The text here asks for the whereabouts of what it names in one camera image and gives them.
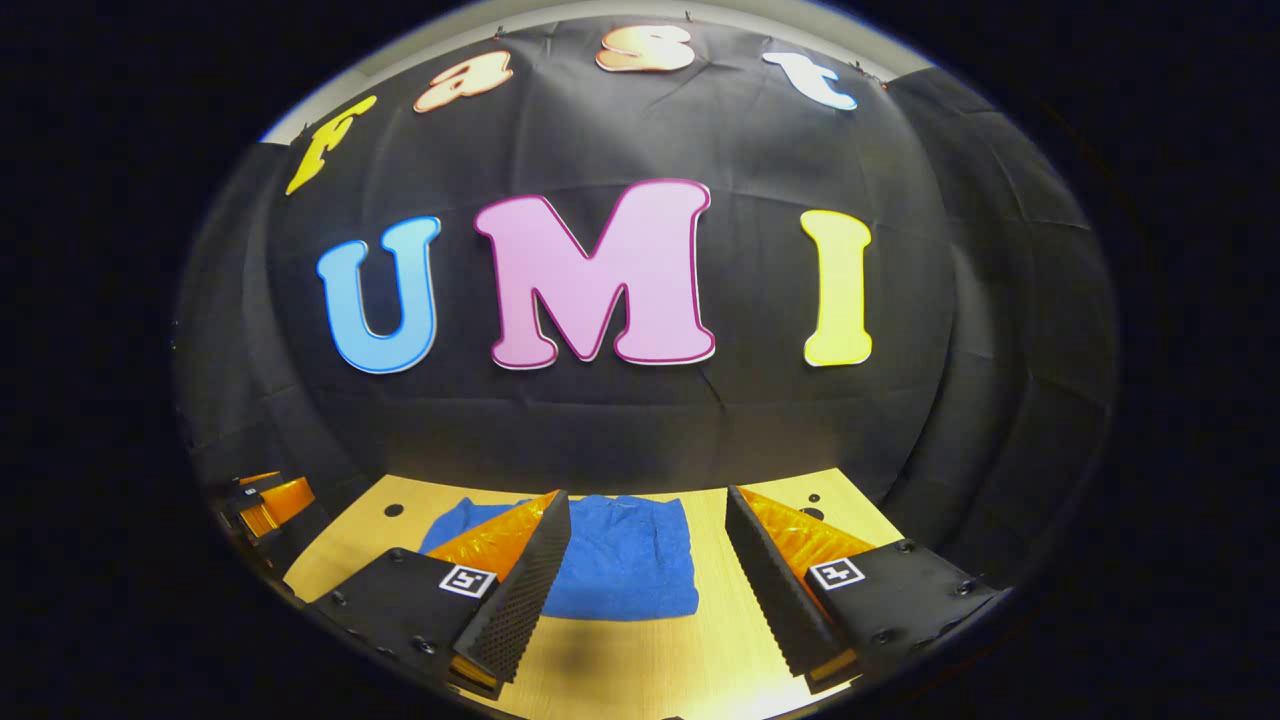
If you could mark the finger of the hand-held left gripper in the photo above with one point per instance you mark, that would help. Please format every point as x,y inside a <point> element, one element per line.
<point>280,505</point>
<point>262,478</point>

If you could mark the black backdrop cloth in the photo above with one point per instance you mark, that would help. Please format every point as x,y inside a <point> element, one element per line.
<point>750,420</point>

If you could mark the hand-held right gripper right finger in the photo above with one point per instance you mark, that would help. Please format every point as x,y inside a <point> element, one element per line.
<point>775,600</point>

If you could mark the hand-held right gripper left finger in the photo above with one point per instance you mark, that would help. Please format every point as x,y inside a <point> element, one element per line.
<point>520,600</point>

